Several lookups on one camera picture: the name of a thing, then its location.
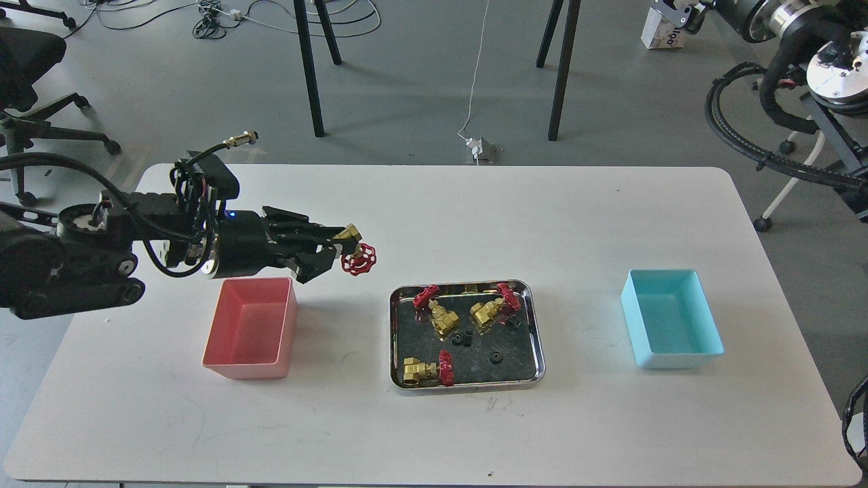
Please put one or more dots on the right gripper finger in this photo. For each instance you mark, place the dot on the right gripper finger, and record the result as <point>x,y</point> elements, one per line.
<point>688,18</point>

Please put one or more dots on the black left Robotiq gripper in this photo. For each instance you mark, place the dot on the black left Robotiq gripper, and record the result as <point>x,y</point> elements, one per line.
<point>248,242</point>

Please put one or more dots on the brass valve red handle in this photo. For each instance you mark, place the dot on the brass valve red handle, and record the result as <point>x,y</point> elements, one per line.
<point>355,256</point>

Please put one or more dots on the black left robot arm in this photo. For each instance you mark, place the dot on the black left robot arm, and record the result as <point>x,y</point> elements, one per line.
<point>81,259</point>

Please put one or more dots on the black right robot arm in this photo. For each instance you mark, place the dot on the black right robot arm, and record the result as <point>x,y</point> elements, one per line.
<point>817,75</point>

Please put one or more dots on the white cardboard box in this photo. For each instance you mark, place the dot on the white cardboard box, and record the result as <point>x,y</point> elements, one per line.
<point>660,33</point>

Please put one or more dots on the pink plastic box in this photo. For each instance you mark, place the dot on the pink plastic box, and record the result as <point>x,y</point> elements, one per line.
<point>252,330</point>

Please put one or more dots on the brass valve top left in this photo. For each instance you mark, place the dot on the brass valve top left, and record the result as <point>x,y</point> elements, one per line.
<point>443,320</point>

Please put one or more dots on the brass valve bottom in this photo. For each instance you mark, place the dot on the brass valve bottom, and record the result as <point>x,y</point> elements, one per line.
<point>415,371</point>

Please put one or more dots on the small black gear centre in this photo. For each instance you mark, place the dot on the small black gear centre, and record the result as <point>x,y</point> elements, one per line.
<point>462,338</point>

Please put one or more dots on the brass valve top right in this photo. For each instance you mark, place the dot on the brass valve top right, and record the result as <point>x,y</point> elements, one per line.
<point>483,315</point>

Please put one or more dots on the small black gear upper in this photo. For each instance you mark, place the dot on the small black gear upper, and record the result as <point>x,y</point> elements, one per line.
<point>513,321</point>

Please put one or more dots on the light blue plastic box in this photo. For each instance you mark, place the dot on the light blue plastic box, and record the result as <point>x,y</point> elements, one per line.
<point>670,323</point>

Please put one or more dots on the black table leg right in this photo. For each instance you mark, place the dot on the black table leg right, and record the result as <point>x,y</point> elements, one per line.
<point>563,67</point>

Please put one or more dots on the black table leg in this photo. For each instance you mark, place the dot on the black table leg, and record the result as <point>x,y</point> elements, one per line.
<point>308,60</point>
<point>563,67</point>

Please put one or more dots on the shiny metal tray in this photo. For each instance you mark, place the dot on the shiny metal tray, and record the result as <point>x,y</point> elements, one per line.
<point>412,335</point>

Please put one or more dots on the white power adapter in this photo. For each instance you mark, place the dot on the white power adapter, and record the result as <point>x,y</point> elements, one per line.
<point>480,151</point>

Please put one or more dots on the white chair at right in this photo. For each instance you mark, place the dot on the white chair at right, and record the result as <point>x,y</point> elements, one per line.
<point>764,222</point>

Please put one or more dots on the black table leg left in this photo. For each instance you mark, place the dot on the black table leg left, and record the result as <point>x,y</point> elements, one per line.
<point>308,60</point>

